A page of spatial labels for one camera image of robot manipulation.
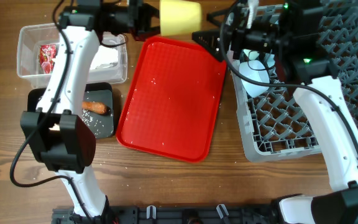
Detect small light blue bowl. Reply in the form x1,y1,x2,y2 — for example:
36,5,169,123
239,60,270,98

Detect orange carrot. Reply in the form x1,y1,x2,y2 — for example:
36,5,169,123
82,101,108,114

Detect clear plastic bin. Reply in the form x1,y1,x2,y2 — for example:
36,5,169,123
17,23,127,88

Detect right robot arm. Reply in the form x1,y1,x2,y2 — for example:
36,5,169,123
192,1,358,223

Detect grey dishwasher rack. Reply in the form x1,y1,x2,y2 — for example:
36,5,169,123
232,1,358,162

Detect red plastic tray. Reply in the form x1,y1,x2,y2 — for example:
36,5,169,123
116,37,226,162

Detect black waste tray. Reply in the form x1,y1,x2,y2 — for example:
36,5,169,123
20,82,114,141

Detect red snack wrapper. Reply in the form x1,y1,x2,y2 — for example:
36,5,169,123
39,44,58,74

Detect white napkin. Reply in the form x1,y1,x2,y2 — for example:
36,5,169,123
90,46,118,70

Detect yellow plastic cup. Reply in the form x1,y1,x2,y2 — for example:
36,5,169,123
159,0,202,36

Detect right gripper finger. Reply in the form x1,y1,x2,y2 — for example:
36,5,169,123
206,8,238,27
191,29,224,62

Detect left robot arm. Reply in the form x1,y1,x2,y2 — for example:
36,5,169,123
21,1,160,223

